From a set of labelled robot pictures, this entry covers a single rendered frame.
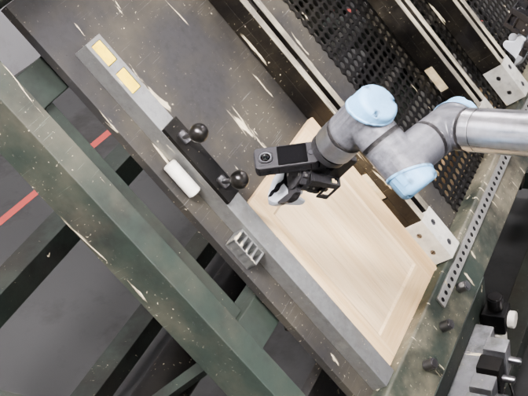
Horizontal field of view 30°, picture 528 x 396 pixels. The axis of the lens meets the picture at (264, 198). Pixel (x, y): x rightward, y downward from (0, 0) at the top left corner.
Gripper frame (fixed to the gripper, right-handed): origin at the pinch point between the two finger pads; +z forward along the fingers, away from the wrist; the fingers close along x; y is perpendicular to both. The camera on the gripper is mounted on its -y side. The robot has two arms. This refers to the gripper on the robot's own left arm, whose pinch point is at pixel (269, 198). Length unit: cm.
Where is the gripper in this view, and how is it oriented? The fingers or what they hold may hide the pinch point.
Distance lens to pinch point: 187.0
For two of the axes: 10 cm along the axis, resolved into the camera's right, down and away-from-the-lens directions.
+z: -4.6, 4.7, 7.6
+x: -0.8, -8.7, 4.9
